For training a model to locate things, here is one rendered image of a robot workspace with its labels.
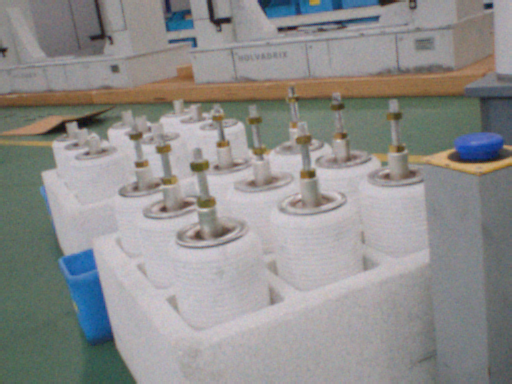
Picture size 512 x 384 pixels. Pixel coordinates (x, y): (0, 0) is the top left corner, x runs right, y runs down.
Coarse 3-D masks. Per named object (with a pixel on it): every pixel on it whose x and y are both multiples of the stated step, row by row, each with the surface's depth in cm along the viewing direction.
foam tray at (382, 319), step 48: (96, 240) 90; (144, 288) 72; (288, 288) 66; (336, 288) 64; (384, 288) 66; (144, 336) 71; (192, 336) 59; (240, 336) 59; (288, 336) 61; (336, 336) 64; (384, 336) 67; (432, 336) 70
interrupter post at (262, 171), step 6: (252, 162) 78; (258, 162) 77; (264, 162) 77; (258, 168) 78; (264, 168) 78; (270, 168) 78; (258, 174) 78; (264, 174) 78; (270, 174) 78; (258, 180) 78; (264, 180) 78; (270, 180) 78
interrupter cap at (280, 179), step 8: (248, 176) 82; (272, 176) 81; (280, 176) 80; (288, 176) 79; (240, 184) 79; (248, 184) 79; (272, 184) 77; (280, 184) 76; (248, 192) 76; (256, 192) 76
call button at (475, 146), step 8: (464, 136) 55; (472, 136) 55; (480, 136) 54; (488, 136) 54; (496, 136) 54; (456, 144) 54; (464, 144) 53; (472, 144) 53; (480, 144) 53; (488, 144) 52; (496, 144) 53; (464, 152) 54; (472, 152) 53; (480, 152) 53; (488, 152) 53; (496, 152) 53
